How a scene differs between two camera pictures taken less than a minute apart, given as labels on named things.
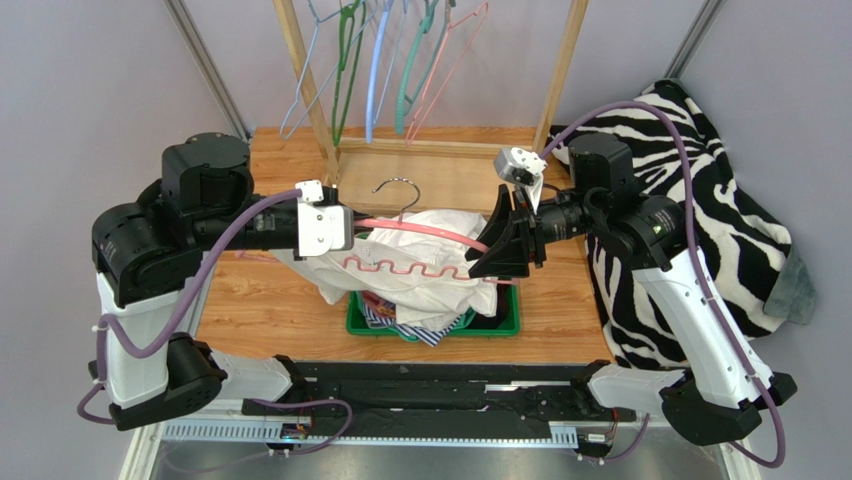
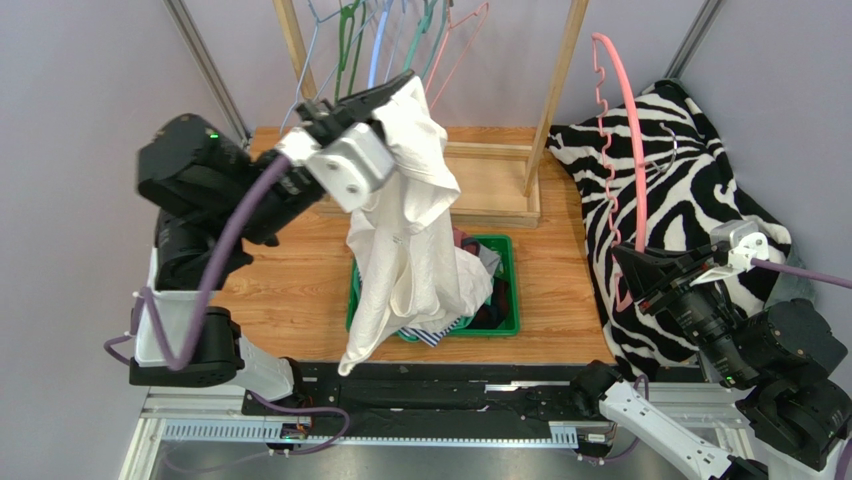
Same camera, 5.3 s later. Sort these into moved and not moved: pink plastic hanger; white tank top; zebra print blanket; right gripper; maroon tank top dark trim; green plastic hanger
Moved: maroon tank top dark trim; white tank top; pink plastic hanger; right gripper
Not moved: green plastic hanger; zebra print blanket
